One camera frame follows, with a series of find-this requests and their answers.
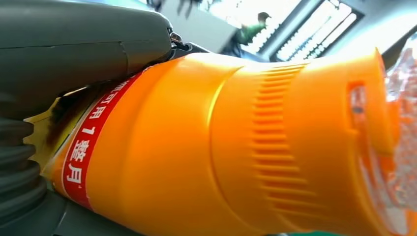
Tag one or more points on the orange bottle with clear cap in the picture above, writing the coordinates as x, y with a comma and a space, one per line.
195, 146

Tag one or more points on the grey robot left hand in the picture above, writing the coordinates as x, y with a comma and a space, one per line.
65, 42

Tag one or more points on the ribbed grey left arm sleeve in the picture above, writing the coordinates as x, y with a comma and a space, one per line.
16, 169

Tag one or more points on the person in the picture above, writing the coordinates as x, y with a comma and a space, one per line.
247, 32

